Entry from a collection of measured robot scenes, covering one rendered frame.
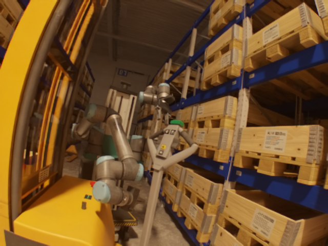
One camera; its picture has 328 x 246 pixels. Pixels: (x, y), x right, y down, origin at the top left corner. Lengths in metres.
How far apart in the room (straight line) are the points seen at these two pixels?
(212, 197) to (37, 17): 1.93
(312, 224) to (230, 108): 1.33
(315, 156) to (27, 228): 1.37
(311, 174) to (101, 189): 1.09
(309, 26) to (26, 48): 1.58
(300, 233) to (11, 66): 1.67
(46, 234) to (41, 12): 0.84
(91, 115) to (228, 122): 1.29
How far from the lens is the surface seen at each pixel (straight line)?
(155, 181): 1.09
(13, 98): 0.75
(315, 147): 1.16
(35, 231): 0.75
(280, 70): 1.57
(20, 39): 0.83
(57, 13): 0.83
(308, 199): 1.23
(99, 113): 1.32
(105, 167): 0.86
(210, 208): 1.97
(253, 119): 2.15
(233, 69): 2.05
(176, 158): 1.00
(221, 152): 1.88
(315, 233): 1.54
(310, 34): 1.42
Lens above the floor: 1.30
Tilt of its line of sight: 5 degrees up
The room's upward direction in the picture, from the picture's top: 11 degrees clockwise
